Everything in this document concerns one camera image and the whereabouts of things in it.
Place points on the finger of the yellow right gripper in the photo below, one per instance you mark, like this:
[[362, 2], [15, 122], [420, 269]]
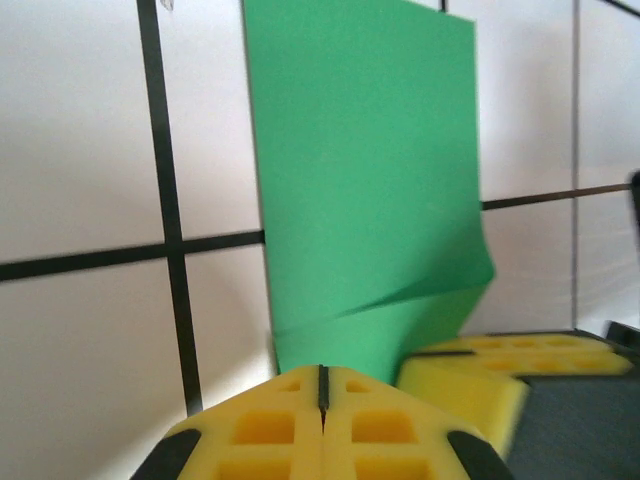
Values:
[[460, 395], [500, 344]]

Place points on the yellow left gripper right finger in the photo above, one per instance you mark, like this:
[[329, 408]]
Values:
[[385, 435]]

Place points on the green paper sheet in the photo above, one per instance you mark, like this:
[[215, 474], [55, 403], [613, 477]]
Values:
[[360, 175]]

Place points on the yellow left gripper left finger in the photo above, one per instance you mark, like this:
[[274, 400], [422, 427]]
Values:
[[265, 435]]

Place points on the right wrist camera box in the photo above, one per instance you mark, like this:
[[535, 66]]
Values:
[[635, 200]]

